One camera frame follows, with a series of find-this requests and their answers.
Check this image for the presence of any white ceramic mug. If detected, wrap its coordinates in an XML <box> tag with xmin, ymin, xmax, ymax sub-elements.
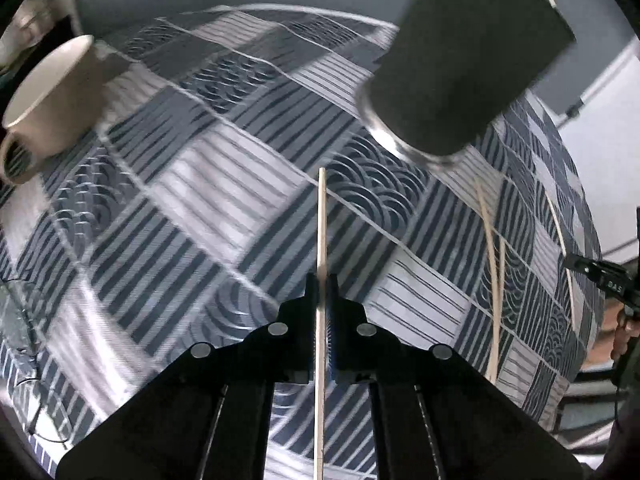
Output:
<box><xmin>1</xmin><ymin>35</ymin><xmax>105</xmax><ymax>185</ymax></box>

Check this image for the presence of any wooden chopstick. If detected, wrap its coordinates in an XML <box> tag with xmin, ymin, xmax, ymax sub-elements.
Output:
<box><xmin>314</xmin><ymin>168</ymin><xmax>328</xmax><ymax>480</ymax></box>
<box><xmin>474</xmin><ymin>179</ymin><xmax>506</xmax><ymax>385</ymax></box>
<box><xmin>544</xmin><ymin>190</ymin><xmax>579</xmax><ymax>335</ymax></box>

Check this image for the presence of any wooden chopstick on table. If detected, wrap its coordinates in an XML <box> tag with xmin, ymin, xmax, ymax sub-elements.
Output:
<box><xmin>474</xmin><ymin>179</ymin><xmax>506</xmax><ymax>385</ymax></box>

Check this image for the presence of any black cylindrical utensil holder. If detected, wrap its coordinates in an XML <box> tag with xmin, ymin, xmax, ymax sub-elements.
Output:
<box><xmin>356</xmin><ymin>0</ymin><xmax>575</xmax><ymax>169</ymax></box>

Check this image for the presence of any person's right hand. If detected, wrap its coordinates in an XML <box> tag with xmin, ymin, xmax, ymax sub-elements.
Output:
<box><xmin>611</xmin><ymin>310</ymin><xmax>640</xmax><ymax>361</ymax></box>

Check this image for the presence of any blue patterned tablecloth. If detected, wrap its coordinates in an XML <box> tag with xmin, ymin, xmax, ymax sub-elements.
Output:
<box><xmin>1</xmin><ymin>6</ymin><xmax>603</xmax><ymax>471</ymax></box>

